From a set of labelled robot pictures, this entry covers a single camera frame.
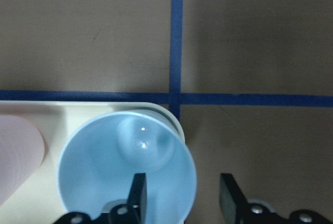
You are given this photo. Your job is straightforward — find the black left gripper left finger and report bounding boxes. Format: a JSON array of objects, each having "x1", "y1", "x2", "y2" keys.
[{"x1": 126, "y1": 173, "x2": 147, "y2": 223}]

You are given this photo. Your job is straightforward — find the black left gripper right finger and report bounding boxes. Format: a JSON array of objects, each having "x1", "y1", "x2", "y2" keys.
[{"x1": 219, "y1": 173, "x2": 249, "y2": 224}]

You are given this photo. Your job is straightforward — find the light blue plastic cup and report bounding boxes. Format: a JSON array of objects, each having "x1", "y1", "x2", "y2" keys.
[{"x1": 57, "y1": 109, "x2": 197, "y2": 223}]

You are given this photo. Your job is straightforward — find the pink plastic cup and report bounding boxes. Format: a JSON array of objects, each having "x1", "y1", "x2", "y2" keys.
[{"x1": 1, "y1": 115, "x2": 45, "y2": 204}]

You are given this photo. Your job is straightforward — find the cream plastic tray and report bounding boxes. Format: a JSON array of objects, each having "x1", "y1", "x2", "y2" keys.
[{"x1": 1, "y1": 101, "x2": 185, "y2": 223}]

